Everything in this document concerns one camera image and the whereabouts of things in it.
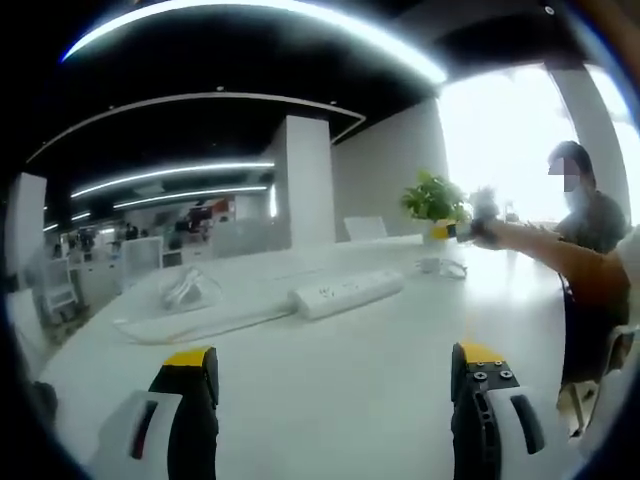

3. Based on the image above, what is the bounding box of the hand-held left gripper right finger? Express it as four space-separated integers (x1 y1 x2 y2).
449 342 576 480

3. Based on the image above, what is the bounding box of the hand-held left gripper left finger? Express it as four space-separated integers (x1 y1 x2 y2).
87 345 221 480

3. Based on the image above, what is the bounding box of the white power strip cable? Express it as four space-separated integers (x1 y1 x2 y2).
112 306 297 347

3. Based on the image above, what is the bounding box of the white power strip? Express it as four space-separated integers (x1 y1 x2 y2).
288 268 406 322

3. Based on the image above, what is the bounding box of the white desk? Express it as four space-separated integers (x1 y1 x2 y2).
38 232 572 480

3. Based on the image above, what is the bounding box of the straight ceiling light strip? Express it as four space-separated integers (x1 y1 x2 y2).
69 160 277 200
112 185 269 211

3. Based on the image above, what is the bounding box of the green potted plant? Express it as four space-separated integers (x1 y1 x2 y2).
399 168 474 247

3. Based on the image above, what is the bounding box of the small clear object on table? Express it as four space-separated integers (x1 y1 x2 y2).
437 258 469 280

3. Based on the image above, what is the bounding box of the white chair back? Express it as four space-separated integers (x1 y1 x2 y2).
343 215 389 242

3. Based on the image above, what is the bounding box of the person's own body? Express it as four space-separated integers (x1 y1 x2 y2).
547 140 640 387

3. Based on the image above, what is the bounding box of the chair with wooden legs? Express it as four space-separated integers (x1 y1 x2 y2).
556 323 640 439

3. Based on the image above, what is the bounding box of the clear plastic bag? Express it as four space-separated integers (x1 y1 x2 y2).
158 266 224 310

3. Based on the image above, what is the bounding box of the white square pillar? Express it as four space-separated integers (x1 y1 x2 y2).
273 114 335 249
5 172 49 294

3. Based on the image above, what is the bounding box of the dark chair back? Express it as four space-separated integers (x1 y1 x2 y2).
28 379 60 442

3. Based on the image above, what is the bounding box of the white mesh office chair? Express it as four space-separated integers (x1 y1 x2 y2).
121 236 164 282

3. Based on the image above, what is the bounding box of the long curved ceiling light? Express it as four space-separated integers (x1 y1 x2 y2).
60 0 449 85

